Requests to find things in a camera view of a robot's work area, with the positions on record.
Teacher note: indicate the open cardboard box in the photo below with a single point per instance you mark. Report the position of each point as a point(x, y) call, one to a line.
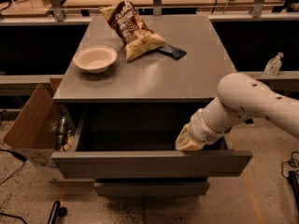
point(33, 134)

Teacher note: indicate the dark blue flat packet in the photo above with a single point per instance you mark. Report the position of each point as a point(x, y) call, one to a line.
point(172, 52)

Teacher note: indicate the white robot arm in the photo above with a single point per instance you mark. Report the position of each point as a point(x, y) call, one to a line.
point(239, 98)

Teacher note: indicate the grey bottom drawer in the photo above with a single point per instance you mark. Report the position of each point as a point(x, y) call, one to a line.
point(155, 189)

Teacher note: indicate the grey top drawer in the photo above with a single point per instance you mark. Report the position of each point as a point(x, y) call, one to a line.
point(116, 141)

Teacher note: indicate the metal can in box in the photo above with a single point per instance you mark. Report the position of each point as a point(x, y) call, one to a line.
point(62, 125)

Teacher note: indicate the metal railing post left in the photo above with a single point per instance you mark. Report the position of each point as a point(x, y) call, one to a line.
point(57, 9)

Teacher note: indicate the clear hand sanitizer bottle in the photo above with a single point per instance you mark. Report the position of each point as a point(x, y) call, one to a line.
point(273, 66)

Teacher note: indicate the black floor stand base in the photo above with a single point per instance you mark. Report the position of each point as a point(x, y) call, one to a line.
point(57, 213)

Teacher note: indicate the grey drawer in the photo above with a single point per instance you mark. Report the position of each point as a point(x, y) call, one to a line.
point(155, 189)
point(116, 141)

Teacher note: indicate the grey drawer cabinet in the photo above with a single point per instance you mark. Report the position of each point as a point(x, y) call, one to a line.
point(150, 79)

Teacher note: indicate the brown chip bag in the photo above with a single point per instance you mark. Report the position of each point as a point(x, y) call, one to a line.
point(136, 36)

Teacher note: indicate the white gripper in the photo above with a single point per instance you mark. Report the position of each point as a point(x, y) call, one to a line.
point(200, 127)

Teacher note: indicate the white paper bowl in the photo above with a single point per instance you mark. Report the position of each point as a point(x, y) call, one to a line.
point(95, 59)

